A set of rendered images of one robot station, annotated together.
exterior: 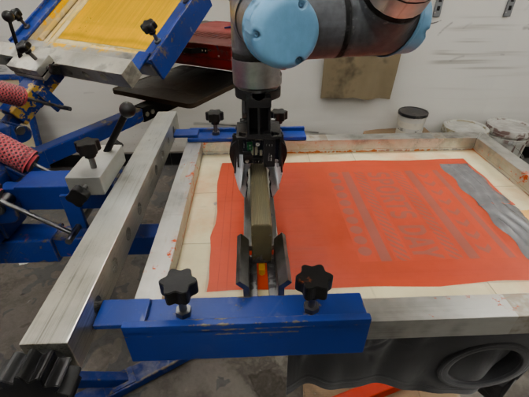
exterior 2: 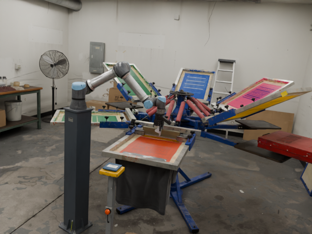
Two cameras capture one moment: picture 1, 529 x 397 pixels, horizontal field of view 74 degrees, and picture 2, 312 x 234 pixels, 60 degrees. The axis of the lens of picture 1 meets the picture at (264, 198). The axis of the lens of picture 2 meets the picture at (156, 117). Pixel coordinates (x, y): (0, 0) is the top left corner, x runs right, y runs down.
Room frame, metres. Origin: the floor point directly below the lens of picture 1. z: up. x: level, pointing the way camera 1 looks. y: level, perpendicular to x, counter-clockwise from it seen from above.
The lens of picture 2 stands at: (1.25, -2.30, 1.72)
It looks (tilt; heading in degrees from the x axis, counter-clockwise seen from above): 13 degrees down; 108
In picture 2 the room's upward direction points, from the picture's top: 5 degrees clockwise
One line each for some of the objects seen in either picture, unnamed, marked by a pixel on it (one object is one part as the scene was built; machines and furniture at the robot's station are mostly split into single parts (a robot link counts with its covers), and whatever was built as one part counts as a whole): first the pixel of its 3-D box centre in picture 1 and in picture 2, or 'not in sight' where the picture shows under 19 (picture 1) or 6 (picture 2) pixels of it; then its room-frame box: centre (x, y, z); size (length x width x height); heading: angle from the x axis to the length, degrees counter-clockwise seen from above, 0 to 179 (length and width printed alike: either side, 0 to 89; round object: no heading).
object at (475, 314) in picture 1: (368, 202); (153, 145); (0.58, -0.21, 0.97); 0.79 x 0.58 x 0.04; 92
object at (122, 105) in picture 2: not in sight; (142, 113); (-0.06, 1.16, 0.91); 1.34 x 0.40 x 0.08; 152
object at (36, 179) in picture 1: (74, 189); not in sight; (0.55, 0.35, 1.02); 0.17 x 0.06 x 0.05; 92
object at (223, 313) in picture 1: (248, 324); (133, 132); (0.29, 0.02, 0.98); 0.30 x 0.05 x 0.07; 92
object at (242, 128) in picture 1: (258, 124); (159, 119); (0.54, 0.01, 1.15); 0.09 x 0.08 x 0.12; 2
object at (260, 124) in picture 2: not in sight; (227, 126); (1.10, 1.21, 0.91); 1.34 x 0.40 x 0.08; 32
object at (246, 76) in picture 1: (259, 72); (160, 111); (0.55, 0.01, 1.23); 0.08 x 0.08 x 0.05
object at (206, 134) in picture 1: (247, 142); (190, 142); (0.85, 0.04, 0.98); 0.30 x 0.05 x 0.07; 92
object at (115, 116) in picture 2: not in sight; (104, 111); (-0.23, 0.36, 1.05); 1.08 x 0.61 x 0.23; 32
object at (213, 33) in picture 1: (224, 41); (303, 147); (1.79, 0.19, 1.06); 0.61 x 0.46 x 0.12; 152
